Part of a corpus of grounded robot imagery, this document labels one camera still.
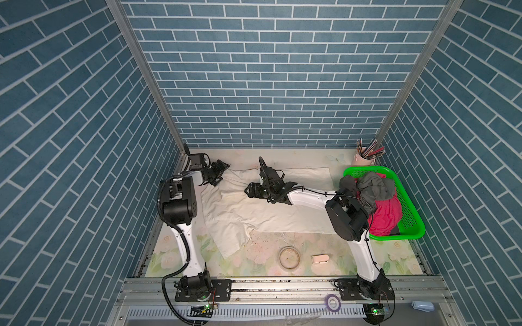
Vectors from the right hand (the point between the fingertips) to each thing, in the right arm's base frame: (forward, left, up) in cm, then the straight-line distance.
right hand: (247, 190), depth 94 cm
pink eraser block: (-26, -33, -6) cm, 42 cm away
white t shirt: (-10, +8, -7) cm, 14 cm away
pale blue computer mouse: (-38, -67, -7) cm, 78 cm away
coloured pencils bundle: (+28, -61, +3) cm, 67 cm away
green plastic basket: (-10, -72, -4) cm, 73 cm away
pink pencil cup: (+23, -56, 0) cm, 60 cm away
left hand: (+14, +14, -2) cm, 20 cm away
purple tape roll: (-40, -37, -8) cm, 55 cm away
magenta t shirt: (-7, -61, +1) cm, 62 cm away
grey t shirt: (+3, -55, +4) cm, 55 cm away
